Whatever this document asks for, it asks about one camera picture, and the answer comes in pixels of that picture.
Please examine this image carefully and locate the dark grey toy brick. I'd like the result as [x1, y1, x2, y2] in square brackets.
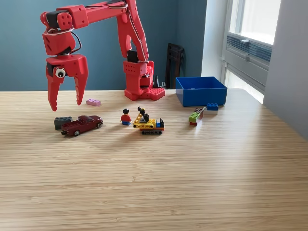
[53, 116, 74, 131]

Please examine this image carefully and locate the black chair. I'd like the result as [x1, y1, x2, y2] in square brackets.
[165, 43, 186, 90]

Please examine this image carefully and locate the grey window vent grille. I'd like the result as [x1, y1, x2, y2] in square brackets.
[226, 33, 273, 64]

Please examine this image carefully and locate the small yellow toy digger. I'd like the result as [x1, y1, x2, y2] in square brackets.
[132, 106, 165, 135]

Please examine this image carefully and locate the green brown red brick stack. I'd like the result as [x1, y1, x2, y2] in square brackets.
[188, 107, 204, 127]

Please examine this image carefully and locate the toy figure red shirt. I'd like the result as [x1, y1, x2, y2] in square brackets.
[120, 108, 133, 126]

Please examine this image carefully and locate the dark red toy pickup truck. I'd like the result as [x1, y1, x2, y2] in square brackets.
[60, 115, 104, 137]

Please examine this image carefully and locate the blue plastic bin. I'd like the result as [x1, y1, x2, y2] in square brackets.
[175, 77, 228, 107]

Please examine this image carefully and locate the blue on white brick stack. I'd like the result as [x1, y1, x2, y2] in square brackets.
[203, 103, 219, 115]

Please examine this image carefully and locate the black table clamp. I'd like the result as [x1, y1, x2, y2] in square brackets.
[153, 75, 167, 89]

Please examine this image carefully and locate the white window frame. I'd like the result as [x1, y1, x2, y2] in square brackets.
[225, 0, 282, 46]

